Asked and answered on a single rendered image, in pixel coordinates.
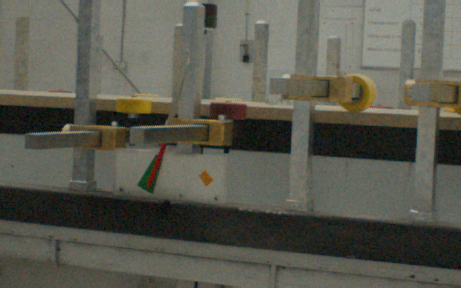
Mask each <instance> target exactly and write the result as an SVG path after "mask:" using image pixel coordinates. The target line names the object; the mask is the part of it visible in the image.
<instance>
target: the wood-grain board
mask: <svg viewBox="0 0 461 288"><path fill-rule="evenodd" d="M117 97H131V96H126V95H97V108H96V110H103V111H116V99H117ZM138 98H148V99H151V113H160V114H169V110H170V106H171V103H172V99H173V98H159V97H142V96H138ZM211 102H226V101H225V100H208V99H201V109H200V116H209V112H210V103H211ZM232 103H246V104H247V119H261V120H276V121H292V114H293V105H292V106H291V105H290V106H287V105H274V104H272V105H270V104H265V103H257V102H241V101H232ZM0 105H18V106H32V107H46V108H74V109H75V93H61V92H45V91H43V92H28V91H12V90H0ZM314 122H319V123H333V124H348V125H376V126H391V127H405V128H417V124H418V110H404V109H388V108H368V109H366V110H364V111H357V112H352V111H348V110H345V109H344V108H342V107H340V106H322V105H315V117H314ZM439 130H461V115H459V114H458V113H450V112H441V113H440V127H439Z"/></svg>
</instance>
